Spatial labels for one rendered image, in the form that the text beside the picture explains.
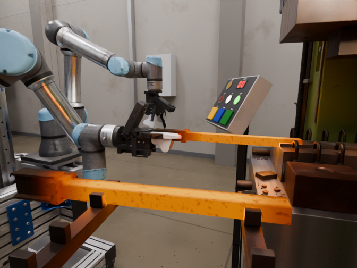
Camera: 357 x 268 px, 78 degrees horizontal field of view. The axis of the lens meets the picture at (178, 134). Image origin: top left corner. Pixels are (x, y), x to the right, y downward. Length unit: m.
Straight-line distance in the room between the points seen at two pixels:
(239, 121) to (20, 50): 0.82
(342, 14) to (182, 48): 3.40
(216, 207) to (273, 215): 0.07
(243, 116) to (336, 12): 0.56
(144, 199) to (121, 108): 4.21
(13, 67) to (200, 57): 3.24
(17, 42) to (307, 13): 0.69
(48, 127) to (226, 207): 1.04
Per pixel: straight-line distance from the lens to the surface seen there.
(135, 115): 0.68
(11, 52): 0.74
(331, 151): 0.64
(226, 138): 0.63
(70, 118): 0.88
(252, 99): 1.04
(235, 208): 0.31
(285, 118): 3.55
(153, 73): 1.06
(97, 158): 0.78
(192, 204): 0.31
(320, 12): 0.59
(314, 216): 0.48
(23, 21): 6.65
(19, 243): 1.24
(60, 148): 1.23
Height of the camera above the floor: 1.13
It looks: 11 degrees down
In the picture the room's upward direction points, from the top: straight up
